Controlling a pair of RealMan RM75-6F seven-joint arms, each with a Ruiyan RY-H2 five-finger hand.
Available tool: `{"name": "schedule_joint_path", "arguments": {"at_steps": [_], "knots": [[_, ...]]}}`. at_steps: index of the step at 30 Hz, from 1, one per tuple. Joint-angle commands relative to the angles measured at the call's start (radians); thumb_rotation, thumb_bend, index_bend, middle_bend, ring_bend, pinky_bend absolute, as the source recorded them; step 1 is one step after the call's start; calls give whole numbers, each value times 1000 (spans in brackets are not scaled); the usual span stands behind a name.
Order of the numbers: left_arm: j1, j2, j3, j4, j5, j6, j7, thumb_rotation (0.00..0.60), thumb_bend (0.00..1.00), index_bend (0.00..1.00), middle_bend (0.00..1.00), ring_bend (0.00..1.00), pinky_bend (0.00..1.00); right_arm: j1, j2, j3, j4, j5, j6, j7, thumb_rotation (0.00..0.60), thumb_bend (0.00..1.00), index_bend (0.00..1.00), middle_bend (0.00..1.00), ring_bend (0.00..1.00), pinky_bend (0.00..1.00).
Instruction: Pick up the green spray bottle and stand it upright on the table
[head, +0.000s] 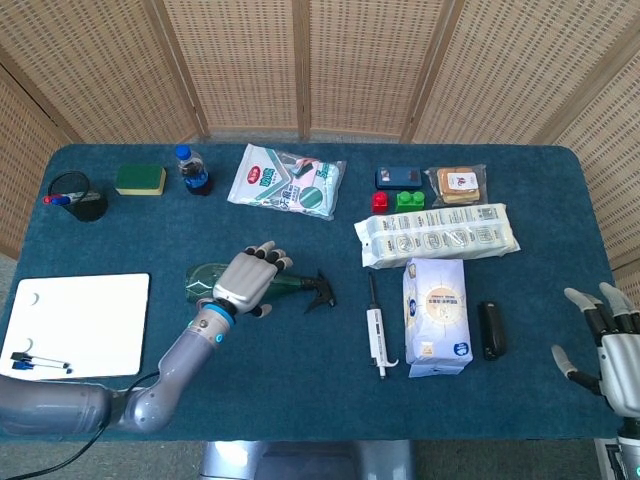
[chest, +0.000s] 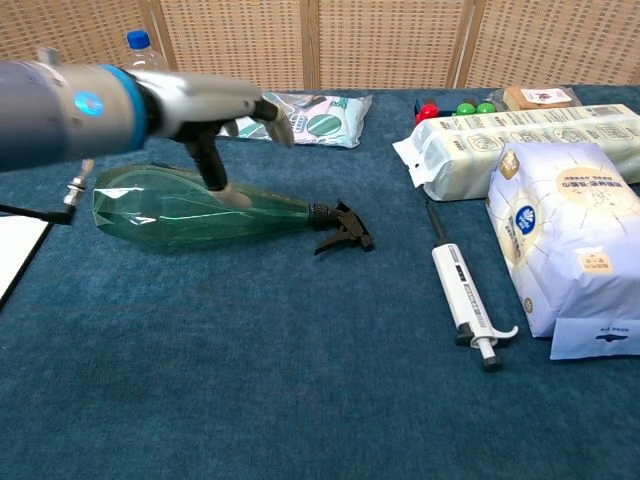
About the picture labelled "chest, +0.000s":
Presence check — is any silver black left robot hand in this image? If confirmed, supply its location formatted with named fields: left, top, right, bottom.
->
left=133, top=69, right=295, bottom=209

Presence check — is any green transparent spray bottle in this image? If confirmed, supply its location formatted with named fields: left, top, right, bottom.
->
left=91, top=163, right=375, bottom=256

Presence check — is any cola bottle with blue cap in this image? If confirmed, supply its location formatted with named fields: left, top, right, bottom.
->
left=124, top=29, right=170, bottom=74

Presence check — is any white green wipes package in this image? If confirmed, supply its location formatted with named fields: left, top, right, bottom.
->
left=218, top=91, right=374, bottom=150

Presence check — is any wicker folding screen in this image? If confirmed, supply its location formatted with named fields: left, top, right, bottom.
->
left=0, top=0, right=640, bottom=94

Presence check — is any red toy knob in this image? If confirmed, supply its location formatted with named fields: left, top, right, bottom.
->
left=415, top=101, right=441, bottom=126

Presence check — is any white board with black edge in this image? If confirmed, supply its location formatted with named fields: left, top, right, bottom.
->
left=0, top=214, right=52, bottom=311

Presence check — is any blue tablecloth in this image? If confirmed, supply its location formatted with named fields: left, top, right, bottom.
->
left=0, top=84, right=640, bottom=480

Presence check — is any long pale green tissue pack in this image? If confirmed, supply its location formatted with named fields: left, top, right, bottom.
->
left=392, top=103, right=640, bottom=202

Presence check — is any white pipette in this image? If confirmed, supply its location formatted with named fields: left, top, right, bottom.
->
left=424, top=201, right=520, bottom=373

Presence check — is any bread in clear wrapper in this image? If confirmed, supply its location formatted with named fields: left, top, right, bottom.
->
left=487, top=85, right=584, bottom=112

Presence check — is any white lavender paper towel pack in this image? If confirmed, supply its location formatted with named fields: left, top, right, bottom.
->
left=485, top=141, right=640, bottom=361

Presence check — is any black cable with metal connector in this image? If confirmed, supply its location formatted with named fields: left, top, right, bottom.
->
left=0, top=158, right=96, bottom=227

